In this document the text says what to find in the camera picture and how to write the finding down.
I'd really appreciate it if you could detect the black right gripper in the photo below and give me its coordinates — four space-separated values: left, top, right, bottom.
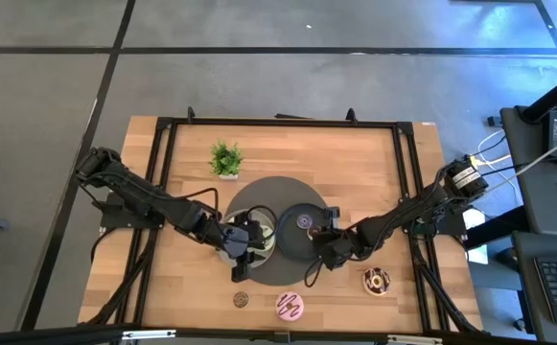
313 205 363 270

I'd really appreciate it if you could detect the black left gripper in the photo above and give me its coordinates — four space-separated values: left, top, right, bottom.
220 209 268 284

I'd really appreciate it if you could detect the light grey plate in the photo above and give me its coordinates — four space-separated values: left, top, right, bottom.
218 208 278 269

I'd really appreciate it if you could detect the dark grey plate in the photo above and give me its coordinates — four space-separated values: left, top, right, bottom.
275 202 330 263

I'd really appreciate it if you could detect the dark grey round placemat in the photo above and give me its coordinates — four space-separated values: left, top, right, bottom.
223 175 330 288

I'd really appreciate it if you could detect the chocolate frosted sprinkled donut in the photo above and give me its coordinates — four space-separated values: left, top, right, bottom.
362 266 392 297

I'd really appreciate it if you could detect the pink frosted donut chocolate drizzle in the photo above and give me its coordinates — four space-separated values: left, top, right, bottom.
274 290 305 323

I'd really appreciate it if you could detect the green plant in white pot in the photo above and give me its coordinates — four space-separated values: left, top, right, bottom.
209 138 244 181

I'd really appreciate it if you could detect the white paper sheet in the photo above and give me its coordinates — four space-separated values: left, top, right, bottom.
463 208 489 265

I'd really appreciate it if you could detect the dark grey desk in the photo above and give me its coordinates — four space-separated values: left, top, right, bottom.
499 105 557 236
512 229 557 345

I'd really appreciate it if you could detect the black diagonal beam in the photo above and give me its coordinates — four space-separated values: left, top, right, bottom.
520 64 557 125

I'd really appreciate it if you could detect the black table frame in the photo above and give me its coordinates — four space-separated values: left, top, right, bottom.
81 105 485 336

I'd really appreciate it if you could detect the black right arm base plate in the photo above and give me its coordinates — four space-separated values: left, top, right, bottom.
405 210 469 237

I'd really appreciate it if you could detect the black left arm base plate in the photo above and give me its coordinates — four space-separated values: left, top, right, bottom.
99 191 167 230

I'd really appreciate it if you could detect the black rail with silver brackets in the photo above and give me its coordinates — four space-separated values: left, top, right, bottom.
0 323 557 345

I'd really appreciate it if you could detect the thin pale cord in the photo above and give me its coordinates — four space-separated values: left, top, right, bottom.
486 142 557 194

